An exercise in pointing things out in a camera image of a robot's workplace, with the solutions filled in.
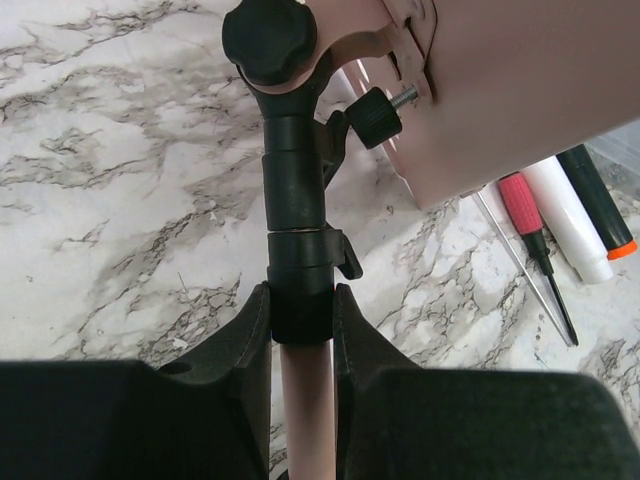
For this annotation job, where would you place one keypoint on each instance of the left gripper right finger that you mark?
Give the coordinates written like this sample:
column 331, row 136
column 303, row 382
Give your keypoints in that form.
column 397, row 420

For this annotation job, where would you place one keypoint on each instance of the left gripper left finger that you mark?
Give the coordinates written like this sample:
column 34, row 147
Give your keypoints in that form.
column 205, row 415

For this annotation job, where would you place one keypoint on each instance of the white microphone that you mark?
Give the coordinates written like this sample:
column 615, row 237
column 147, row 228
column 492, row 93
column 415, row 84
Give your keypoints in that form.
column 568, row 221

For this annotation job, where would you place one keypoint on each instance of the black microphone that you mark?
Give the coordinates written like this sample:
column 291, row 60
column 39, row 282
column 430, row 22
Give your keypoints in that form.
column 597, row 202

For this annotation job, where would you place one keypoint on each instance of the pink music stand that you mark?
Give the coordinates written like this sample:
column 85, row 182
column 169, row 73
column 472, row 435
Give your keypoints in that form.
column 472, row 89

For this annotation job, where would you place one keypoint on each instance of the yellow black T-handle hex key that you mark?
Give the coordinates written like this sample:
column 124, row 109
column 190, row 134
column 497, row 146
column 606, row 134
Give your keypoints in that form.
column 520, row 265

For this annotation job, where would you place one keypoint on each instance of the red handled screwdriver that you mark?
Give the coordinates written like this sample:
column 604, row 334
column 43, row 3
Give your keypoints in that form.
column 525, row 217

